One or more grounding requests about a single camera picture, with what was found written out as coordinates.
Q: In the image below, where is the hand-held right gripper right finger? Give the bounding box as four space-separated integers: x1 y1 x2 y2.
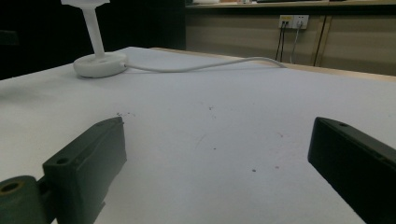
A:
307 117 396 224

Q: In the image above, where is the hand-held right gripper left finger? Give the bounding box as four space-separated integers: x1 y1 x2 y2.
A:
42 116 128 224

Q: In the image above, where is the white lamp stand base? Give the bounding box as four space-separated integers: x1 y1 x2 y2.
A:
60 0 129 78

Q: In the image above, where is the grey cable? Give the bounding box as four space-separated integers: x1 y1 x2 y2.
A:
290 21 304 64

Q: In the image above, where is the black cable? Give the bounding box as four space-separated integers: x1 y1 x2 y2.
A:
275 21 288 63

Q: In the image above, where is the white lamp cable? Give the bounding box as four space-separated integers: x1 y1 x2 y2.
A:
122 56 288 74

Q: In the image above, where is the white wall socket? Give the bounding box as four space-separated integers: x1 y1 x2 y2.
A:
278 14 310 30

